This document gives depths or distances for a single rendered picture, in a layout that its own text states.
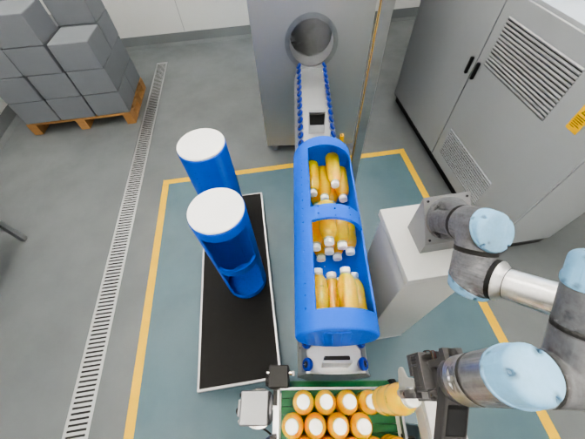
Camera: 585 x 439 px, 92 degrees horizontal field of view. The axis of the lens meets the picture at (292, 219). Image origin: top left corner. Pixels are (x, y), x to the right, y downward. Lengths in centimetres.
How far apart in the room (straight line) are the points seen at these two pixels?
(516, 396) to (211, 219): 119
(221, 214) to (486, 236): 104
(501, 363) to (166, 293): 227
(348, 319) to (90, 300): 224
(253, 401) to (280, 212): 172
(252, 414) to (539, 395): 97
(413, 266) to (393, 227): 17
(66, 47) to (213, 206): 276
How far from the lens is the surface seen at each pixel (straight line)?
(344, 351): 121
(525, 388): 47
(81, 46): 379
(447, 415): 63
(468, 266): 96
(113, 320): 261
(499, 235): 95
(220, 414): 217
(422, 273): 113
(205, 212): 141
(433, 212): 106
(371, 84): 191
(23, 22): 389
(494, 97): 257
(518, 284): 94
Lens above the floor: 211
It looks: 56 degrees down
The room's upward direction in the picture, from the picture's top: 4 degrees counter-clockwise
